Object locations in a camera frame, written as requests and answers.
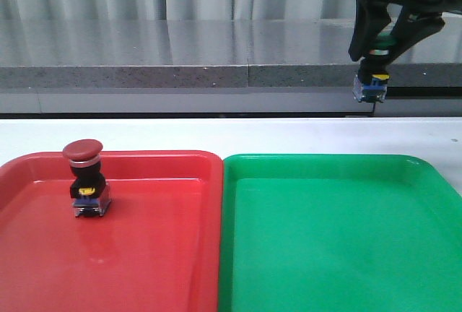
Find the grey stone counter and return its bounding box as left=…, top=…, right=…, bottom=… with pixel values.
left=1, top=18, right=461, bottom=118

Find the red mushroom push button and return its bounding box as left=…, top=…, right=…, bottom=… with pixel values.
left=62, top=139, right=111, bottom=217

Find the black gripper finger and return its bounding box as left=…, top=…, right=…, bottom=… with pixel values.
left=348, top=0, right=391, bottom=61
left=385, top=7, right=445, bottom=65

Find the green mushroom push button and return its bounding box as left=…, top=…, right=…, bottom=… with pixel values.
left=353, top=33, right=396, bottom=103

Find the red plastic tray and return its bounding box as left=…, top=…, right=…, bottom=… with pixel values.
left=1, top=151, right=223, bottom=311

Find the green plastic tray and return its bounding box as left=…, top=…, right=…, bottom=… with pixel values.
left=219, top=154, right=461, bottom=311

